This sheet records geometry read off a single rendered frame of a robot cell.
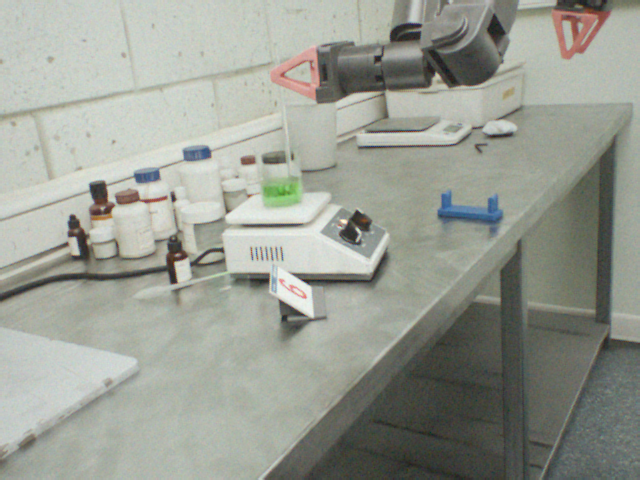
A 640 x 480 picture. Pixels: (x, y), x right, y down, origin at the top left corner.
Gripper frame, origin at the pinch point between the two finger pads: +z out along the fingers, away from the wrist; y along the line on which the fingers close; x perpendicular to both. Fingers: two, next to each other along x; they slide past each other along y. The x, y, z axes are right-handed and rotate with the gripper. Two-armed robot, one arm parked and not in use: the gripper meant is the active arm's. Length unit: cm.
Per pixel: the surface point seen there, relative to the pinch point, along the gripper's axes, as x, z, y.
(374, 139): 24, 11, -81
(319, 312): 25.5, -8.9, 16.5
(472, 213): 25.1, -21.1, -21.3
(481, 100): 19, -13, -102
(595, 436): 101, -41, -78
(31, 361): 24.9, 17.6, 33.4
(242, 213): 17.1, 5.3, 5.0
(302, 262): 23.1, -3.4, 6.9
